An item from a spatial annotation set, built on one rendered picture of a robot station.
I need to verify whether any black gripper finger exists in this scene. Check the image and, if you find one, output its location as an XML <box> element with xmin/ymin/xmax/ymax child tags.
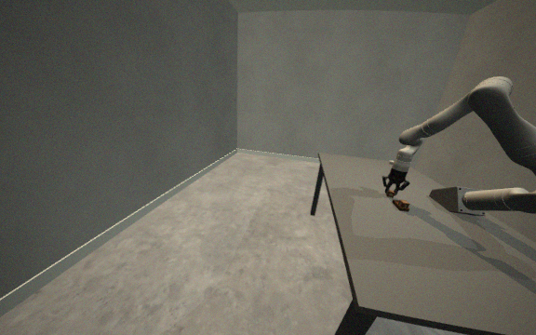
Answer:
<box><xmin>394</xmin><ymin>180</ymin><xmax>409</xmax><ymax>196</ymax></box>
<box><xmin>382</xmin><ymin>176</ymin><xmax>395</xmax><ymax>194</ymax></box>

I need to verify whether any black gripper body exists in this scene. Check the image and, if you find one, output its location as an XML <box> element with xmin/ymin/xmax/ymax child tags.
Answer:
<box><xmin>388</xmin><ymin>168</ymin><xmax>407</xmax><ymax>184</ymax></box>

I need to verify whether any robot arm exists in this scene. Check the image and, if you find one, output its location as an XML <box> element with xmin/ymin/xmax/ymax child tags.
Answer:
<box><xmin>389</xmin><ymin>76</ymin><xmax>536</xmax><ymax>214</ymax></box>

